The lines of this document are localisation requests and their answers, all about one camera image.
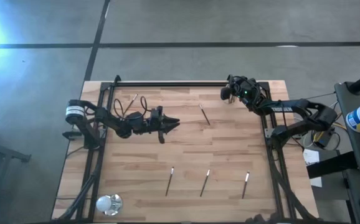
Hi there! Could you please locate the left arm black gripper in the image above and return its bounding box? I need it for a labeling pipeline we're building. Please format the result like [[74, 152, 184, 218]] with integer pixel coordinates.
[[148, 105, 181, 145]]

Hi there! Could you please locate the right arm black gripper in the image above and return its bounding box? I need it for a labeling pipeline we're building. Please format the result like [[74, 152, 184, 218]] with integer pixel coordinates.
[[219, 75, 264, 107]]

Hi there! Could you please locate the black handled makeup brush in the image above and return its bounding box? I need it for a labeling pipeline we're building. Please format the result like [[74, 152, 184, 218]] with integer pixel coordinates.
[[124, 93, 139, 115], [198, 103, 211, 126]]

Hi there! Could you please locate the pen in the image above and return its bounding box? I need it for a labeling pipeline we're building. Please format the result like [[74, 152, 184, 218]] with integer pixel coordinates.
[[241, 170, 250, 200], [199, 169, 211, 198], [164, 166, 175, 197]]

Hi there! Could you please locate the black controller box with lights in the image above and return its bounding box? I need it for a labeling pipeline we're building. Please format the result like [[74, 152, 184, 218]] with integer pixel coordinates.
[[312, 129, 336, 150]]

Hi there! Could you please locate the white paper sheet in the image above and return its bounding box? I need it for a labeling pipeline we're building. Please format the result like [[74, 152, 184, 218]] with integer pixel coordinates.
[[303, 148, 321, 166], [309, 176, 323, 188]]

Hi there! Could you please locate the white round bulb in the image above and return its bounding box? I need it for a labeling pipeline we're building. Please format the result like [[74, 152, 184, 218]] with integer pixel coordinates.
[[95, 195, 112, 213]]

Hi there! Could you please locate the black flat bar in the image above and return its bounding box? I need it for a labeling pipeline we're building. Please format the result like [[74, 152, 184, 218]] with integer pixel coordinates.
[[306, 151, 358, 180]]

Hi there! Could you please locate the dark grey cart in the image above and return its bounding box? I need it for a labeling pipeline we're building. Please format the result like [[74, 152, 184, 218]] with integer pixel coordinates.
[[334, 81, 360, 224]]

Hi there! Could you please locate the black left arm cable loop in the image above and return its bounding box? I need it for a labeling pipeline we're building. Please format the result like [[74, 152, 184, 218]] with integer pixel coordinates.
[[140, 95, 152, 113], [113, 98, 125, 119]]

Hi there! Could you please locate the black aluminium rig frame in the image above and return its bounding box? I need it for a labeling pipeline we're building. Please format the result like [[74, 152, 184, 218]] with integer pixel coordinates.
[[57, 79, 320, 223]]

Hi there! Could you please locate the black base bracket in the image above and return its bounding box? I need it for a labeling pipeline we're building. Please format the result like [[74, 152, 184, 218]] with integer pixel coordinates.
[[62, 130, 83, 140]]

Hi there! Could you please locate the yellow power cable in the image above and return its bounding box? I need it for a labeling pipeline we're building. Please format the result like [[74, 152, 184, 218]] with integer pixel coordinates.
[[313, 121, 348, 142]]

